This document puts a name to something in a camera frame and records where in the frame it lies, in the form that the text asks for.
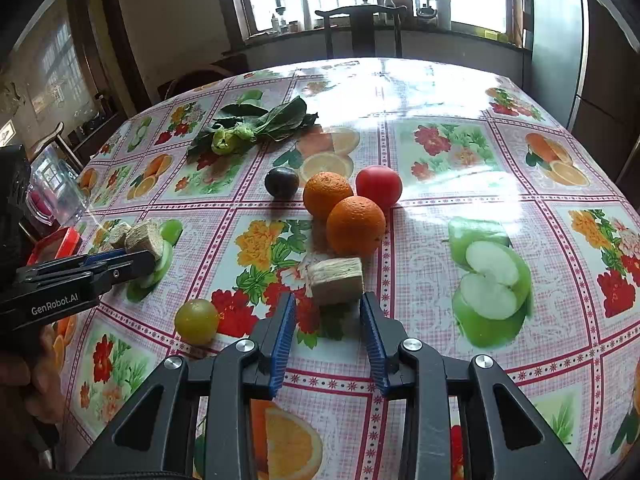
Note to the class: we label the green round fruit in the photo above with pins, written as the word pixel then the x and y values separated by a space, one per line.
pixel 196 321

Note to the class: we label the clear glass mug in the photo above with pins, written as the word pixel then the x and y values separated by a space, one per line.
pixel 60 185

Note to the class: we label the orange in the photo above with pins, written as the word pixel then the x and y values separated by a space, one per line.
pixel 327 194
pixel 356 226

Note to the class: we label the beige sugarcane piece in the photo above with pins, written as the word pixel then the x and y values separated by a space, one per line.
pixel 118 234
pixel 336 281
pixel 145 240

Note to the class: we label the dark wooden chair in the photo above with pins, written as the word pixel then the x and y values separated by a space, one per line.
pixel 361 27

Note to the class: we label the spray bottle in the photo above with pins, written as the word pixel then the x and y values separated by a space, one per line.
pixel 389 5

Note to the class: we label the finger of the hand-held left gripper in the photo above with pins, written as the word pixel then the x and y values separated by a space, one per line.
pixel 102 258
pixel 125 267

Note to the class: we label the grey refrigerator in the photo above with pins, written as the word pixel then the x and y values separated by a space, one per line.
pixel 557 50

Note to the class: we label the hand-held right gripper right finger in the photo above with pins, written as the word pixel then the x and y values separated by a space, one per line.
pixel 374 350

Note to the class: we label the person's left hand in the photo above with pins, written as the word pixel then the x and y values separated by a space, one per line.
pixel 42 375

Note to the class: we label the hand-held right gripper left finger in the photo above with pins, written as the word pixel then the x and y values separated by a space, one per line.
pixel 281 350

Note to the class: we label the round back wooden chair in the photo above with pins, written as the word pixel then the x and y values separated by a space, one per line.
pixel 192 82

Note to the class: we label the framed glass panel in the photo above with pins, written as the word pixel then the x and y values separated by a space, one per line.
pixel 55 70

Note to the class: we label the curved rail wooden chair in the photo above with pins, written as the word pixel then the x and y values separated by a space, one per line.
pixel 52 140

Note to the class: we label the dark kettle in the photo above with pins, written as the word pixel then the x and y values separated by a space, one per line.
pixel 426 16

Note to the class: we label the leafy green vegetable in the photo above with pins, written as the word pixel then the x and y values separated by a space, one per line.
pixel 260 122

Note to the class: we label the small bottle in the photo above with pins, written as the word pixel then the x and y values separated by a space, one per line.
pixel 280 20

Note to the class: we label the fruit and flower print tablecloth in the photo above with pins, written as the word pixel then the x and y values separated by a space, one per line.
pixel 430 270

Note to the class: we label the dark purple plum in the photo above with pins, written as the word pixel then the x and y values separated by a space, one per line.
pixel 281 182

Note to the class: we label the red tomato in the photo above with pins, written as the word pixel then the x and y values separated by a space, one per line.
pixel 378 185

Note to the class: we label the red tray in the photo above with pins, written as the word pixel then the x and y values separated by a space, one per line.
pixel 55 246

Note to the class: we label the white thermos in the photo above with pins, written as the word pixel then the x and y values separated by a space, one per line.
pixel 443 12

